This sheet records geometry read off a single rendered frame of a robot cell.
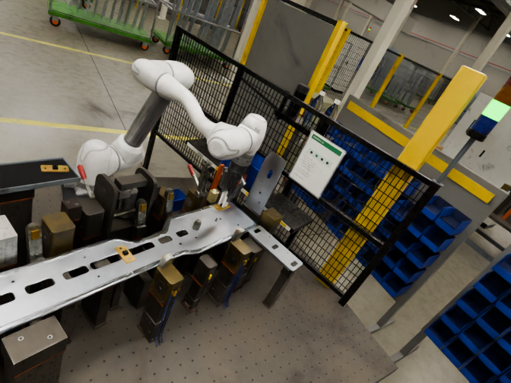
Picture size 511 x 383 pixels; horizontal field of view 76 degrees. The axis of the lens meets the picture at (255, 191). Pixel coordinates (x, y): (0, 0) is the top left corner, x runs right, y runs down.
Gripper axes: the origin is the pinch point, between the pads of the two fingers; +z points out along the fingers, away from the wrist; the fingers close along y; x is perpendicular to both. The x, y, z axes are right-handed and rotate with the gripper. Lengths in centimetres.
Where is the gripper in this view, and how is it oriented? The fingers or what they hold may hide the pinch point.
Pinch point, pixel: (224, 199)
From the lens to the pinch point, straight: 147.2
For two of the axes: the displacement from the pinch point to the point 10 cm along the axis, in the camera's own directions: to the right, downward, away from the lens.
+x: 6.1, -2.0, 7.7
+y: 7.0, 5.8, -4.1
